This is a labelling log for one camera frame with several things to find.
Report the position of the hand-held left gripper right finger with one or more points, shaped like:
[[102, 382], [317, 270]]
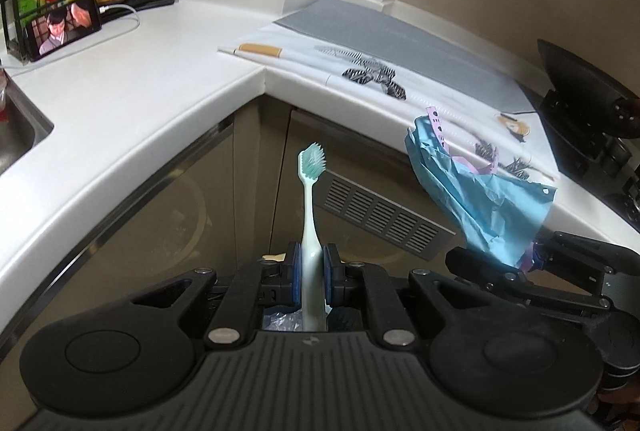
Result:
[[328, 276]]

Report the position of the grey mat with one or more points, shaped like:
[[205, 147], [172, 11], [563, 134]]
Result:
[[400, 41]]

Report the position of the beige cabinet door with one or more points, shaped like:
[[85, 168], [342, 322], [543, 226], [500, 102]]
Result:
[[165, 211], [360, 146]]

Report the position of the stove burner support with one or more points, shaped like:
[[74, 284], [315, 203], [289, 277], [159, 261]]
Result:
[[600, 131]]

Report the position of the small yellow tube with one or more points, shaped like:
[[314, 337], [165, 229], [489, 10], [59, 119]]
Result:
[[260, 50]]

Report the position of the green white toothbrush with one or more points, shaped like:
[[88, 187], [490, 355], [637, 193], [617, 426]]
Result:
[[310, 236]]

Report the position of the small yellow brown scrap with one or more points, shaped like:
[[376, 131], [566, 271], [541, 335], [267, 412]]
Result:
[[515, 127]]

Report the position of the cabinet vent grille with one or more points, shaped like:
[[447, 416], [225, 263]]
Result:
[[385, 216]]

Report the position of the steel sink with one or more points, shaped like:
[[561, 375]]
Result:
[[20, 136]]

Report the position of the black stove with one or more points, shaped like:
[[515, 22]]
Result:
[[570, 151]]

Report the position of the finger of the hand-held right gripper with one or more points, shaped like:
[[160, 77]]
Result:
[[500, 281], [575, 253]]

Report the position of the white black patterned cloth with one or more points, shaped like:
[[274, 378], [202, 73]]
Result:
[[310, 61]]

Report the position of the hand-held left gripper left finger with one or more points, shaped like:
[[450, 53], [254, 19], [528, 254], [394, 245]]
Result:
[[295, 276]]

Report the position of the black smartphone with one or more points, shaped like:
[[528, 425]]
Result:
[[60, 30]]

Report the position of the blue purple paper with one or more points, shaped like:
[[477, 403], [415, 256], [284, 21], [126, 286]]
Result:
[[475, 201]]

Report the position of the black wok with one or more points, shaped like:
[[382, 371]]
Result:
[[585, 71]]

